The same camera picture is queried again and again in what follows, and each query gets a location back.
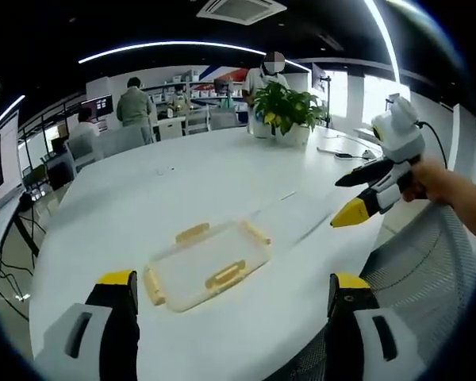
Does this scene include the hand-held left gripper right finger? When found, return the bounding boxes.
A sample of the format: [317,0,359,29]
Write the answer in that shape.
[324,271,436,381]

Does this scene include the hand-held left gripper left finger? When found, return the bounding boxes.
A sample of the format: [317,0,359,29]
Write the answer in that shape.
[33,269,140,381]

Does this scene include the clear container lid yellow clips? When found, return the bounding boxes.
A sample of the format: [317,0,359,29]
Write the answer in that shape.
[142,219,274,315]

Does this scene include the person's right hand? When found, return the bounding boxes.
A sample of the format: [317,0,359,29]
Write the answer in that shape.
[400,156,463,208]

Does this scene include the grey mesh office chair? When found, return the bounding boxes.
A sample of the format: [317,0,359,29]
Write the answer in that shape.
[297,206,476,381]

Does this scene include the monitor on black stand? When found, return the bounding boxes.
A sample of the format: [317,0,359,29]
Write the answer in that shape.
[310,62,334,129]

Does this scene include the green potted plant white pot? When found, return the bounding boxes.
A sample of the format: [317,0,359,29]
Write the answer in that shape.
[248,80,329,148]

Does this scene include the long ceiling light strip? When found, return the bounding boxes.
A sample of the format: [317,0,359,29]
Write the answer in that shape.
[363,0,402,85]

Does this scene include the small black desk monitor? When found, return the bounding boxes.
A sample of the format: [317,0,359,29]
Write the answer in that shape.
[213,77,233,99]

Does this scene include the ceiling air conditioner vent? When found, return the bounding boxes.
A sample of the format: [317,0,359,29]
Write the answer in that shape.
[195,0,289,27]

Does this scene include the black computer monitor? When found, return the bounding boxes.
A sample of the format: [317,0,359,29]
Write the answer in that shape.
[80,94,114,125]

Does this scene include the curved ceiling light strip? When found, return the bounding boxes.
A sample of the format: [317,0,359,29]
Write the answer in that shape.
[77,40,314,72]

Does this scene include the short ceiling light strip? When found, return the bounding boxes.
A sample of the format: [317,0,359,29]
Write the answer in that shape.
[0,94,26,128]

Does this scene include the white charger with cable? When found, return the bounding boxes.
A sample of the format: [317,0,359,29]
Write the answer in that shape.
[316,146,382,161]

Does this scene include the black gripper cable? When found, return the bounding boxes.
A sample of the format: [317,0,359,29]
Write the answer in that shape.
[415,120,450,169]

